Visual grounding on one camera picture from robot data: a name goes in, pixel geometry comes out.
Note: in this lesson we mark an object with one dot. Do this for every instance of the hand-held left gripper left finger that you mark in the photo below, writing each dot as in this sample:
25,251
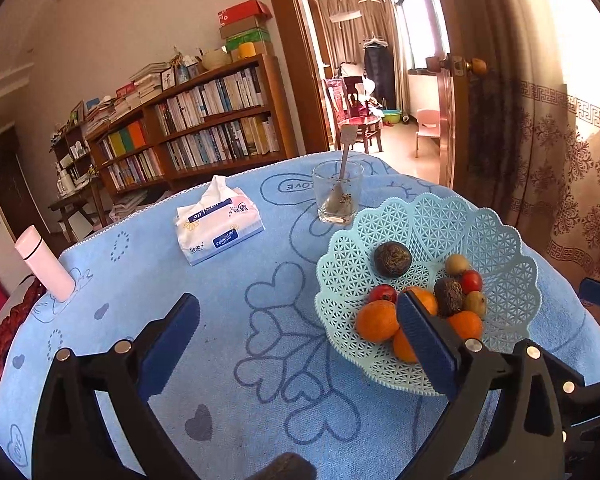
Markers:
167,345

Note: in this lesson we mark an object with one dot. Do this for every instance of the dark passion fruit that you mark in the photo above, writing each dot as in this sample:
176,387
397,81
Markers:
391,259
449,296

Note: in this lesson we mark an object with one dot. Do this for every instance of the small picture frame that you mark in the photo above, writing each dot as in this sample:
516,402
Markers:
168,79

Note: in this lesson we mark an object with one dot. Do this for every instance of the pink small chair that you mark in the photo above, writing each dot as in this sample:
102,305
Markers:
430,125

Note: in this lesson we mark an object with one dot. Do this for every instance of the dark wooden shelf unit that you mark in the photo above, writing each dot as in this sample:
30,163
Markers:
72,205

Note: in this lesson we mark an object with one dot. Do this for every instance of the red padded jacket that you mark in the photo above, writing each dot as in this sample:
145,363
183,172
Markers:
15,325

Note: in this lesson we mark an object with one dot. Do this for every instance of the clear drinking glass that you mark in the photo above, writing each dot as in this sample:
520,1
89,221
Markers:
325,185

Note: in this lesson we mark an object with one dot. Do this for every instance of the brown door with knobs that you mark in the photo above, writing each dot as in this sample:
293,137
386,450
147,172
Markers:
455,110

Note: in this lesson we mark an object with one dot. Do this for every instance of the light blue plastic basket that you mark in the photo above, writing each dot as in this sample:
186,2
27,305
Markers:
350,270

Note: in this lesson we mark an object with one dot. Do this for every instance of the red wooden chair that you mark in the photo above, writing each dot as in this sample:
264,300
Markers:
352,97

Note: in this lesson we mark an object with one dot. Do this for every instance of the wooden bookshelf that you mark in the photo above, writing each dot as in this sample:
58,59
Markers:
286,110

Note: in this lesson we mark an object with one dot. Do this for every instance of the black hanging garment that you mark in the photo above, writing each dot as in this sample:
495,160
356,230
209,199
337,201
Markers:
380,72

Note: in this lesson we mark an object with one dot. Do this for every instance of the green plastic basin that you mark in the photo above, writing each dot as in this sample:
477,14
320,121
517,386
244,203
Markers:
391,117

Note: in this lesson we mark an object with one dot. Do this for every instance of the brown cardboard box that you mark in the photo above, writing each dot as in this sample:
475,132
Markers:
245,27

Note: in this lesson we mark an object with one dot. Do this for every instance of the patterned curtain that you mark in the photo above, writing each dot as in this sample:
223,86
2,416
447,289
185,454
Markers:
540,160

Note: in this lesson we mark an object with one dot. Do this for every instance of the wooden picture frame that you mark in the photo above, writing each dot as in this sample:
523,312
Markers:
77,112

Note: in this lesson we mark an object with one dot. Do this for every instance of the pink thermos bottle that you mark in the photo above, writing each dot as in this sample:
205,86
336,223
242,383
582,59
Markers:
45,265

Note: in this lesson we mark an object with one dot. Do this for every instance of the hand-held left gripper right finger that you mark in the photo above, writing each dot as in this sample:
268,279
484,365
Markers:
427,345

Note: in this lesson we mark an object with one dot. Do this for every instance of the rows of shelved books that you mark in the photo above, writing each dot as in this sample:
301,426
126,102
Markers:
210,100

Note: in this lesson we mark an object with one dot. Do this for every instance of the green cardboard box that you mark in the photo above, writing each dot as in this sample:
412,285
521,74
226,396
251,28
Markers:
250,39

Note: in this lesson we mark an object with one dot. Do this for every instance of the red cardboard box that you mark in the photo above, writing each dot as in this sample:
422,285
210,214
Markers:
245,10

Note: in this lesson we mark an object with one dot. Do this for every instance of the stack of books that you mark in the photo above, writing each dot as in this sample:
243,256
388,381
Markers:
145,85

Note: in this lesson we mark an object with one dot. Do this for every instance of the red tomato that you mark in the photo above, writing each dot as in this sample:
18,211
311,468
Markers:
382,292
471,280

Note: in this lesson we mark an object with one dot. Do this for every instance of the white tissue pack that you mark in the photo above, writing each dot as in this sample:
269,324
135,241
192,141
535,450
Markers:
220,230

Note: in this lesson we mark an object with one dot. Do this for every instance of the blue towel tablecloth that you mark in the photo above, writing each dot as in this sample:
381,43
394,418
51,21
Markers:
230,310

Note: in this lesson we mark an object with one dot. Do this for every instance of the dark wooden door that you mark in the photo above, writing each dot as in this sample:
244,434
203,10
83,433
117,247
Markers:
10,180

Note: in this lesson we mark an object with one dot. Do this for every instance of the woven bowl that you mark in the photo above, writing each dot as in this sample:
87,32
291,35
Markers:
216,59

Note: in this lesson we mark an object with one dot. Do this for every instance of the window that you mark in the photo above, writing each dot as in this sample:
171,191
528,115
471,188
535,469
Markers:
420,15

